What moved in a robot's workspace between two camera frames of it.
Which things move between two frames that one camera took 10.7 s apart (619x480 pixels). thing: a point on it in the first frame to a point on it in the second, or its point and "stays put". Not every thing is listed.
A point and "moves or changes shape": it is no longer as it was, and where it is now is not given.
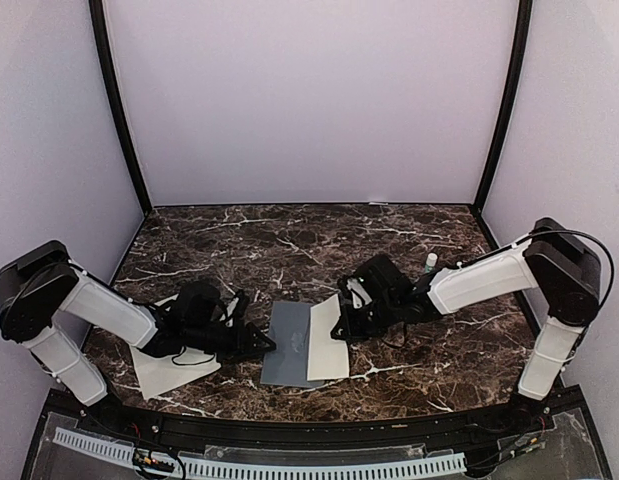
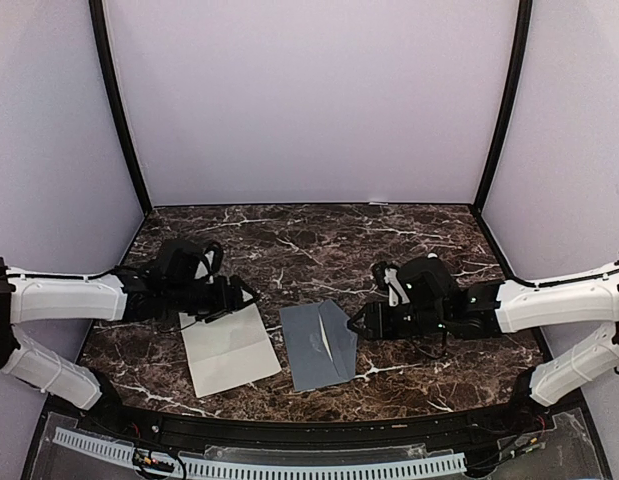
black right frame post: x=509 y=105 stays put
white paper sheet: x=160 y=375 to x=228 y=351
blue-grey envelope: x=290 y=329 to x=322 y=349
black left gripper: x=243 y=346 to x=225 y=305
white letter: x=328 y=357 moves or changes shape
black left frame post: x=110 y=71 stays put
